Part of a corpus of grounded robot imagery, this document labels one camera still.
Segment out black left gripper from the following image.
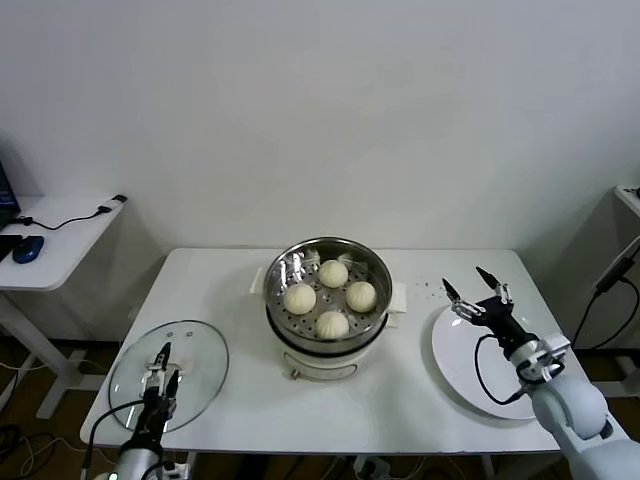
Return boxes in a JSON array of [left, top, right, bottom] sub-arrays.
[[130, 342, 183, 451]]

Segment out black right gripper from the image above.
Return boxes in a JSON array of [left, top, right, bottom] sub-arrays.
[[441, 266, 531, 352]]

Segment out glass pot lid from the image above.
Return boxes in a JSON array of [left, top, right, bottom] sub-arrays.
[[107, 320, 230, 434]]

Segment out white steamed baozi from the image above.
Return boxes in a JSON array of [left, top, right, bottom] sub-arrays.
[[314, 310, 350, 341], [283, 283, 317, 315], [345, 281, 378, 312], [318, 258, 350, 290]]

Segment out stainless steel steamer basket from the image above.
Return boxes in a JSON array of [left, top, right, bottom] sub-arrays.
[[263, 238, 394, 350]]

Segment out steel steamer pot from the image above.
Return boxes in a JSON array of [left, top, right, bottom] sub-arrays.
[[248, 267, 409, 384]]

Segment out scattered dark crumbs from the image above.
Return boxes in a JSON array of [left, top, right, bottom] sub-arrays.
[[415, 279, 454, 300]]

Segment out large white plate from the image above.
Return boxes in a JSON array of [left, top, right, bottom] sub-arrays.
[[430, 299, 562, 420]]

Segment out white side table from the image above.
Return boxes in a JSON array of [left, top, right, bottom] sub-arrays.
[[0, 195, 127, 420]]

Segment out white desk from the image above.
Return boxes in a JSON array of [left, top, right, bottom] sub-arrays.
[[613, 183, 640, 224]]

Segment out blue computer mouse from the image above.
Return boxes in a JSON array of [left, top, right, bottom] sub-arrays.
[[10, 235, 44, 265]]

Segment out flat black device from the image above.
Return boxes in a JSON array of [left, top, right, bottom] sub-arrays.
[[0, 233, 24, 262]]

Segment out dark laptop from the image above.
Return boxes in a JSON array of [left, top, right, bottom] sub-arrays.
[[0, 137, 21, 231]]

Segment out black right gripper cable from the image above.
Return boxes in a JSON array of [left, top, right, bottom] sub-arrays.
[[473, 333, 531, 405]]

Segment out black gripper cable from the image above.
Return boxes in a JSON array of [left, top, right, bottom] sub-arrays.
[[473, 333, 531, 405], [82, 407, 146, 480]]

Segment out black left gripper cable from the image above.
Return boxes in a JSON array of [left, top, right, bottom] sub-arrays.
[[82, 407, 146, 480]]

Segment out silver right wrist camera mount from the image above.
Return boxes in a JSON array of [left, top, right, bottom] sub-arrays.
[[508, 335, 572, 386]]

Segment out black power brick with cable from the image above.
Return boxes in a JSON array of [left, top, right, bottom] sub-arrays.
[[569, 234, 640, 351]]

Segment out black adapter cable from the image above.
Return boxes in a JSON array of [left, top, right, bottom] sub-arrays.
[[4, 194, 127, 232]]

